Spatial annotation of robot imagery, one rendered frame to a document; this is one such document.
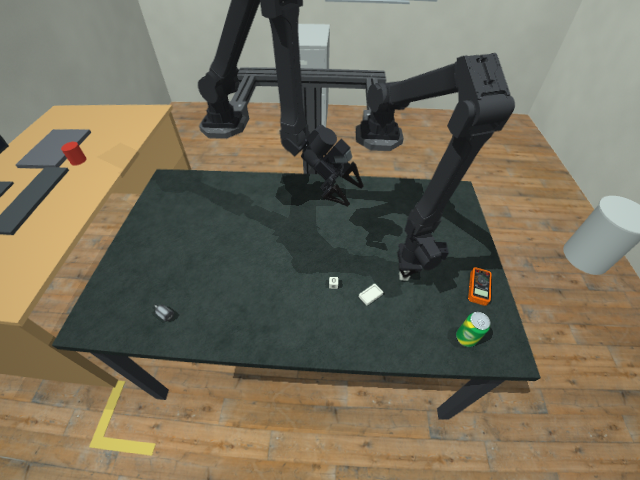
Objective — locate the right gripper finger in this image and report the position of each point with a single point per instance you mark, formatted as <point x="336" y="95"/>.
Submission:
<point x="346" y="176"/>
<point x="337" y="190"/>

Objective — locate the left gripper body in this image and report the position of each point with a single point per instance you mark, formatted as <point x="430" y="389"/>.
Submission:
<point x="405" y="257"/>

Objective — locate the orange multimeter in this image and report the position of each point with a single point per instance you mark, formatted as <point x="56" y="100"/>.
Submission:
<point x="480" y="286"/>

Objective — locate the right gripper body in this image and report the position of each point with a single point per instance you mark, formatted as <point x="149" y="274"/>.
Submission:
<point x="327" y="185"/>

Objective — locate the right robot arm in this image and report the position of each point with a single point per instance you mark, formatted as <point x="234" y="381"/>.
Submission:
<point x="222" y="80"/>

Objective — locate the green and yellow drink can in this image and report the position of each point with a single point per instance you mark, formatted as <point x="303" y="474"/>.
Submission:
<point x="473" y="329"/>

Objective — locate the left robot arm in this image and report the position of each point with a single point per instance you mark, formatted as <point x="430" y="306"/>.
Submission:
<point x="480" y="80"/>

